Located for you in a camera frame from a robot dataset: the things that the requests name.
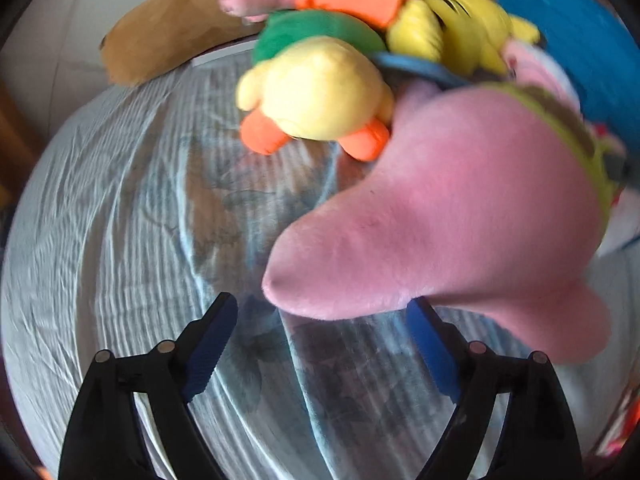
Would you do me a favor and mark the white flat box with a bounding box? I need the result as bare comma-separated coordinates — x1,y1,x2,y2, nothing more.
191,40,258,68

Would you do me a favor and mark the yellow turtle plush green shell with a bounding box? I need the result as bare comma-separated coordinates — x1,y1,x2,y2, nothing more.
236,10,396,162

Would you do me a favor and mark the light blue plastic tool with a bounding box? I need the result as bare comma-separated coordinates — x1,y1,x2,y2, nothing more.
372,50,481,86

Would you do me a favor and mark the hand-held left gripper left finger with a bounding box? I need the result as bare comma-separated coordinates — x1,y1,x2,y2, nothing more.
57,292,238,480

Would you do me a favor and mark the brown plush with striped shirt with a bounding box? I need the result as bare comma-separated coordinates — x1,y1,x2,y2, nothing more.
99,0,261,86

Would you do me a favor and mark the striped grey bedsheet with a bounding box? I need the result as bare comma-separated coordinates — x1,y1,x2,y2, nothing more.
0,60,640,480

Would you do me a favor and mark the yellow mouse plush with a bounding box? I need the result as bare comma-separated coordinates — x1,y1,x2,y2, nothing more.
387,0,543,78

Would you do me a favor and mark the blue plastic crate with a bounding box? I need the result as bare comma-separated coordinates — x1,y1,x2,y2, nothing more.
497,0,636,138

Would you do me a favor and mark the white and pink round plush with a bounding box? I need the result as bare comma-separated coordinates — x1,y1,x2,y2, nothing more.
500,40,583,111

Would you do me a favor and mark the pink starfish plush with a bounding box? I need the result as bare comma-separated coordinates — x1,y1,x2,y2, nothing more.
262,82,628,366

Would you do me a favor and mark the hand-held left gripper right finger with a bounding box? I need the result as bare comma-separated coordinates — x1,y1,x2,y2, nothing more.
406,297,585,480

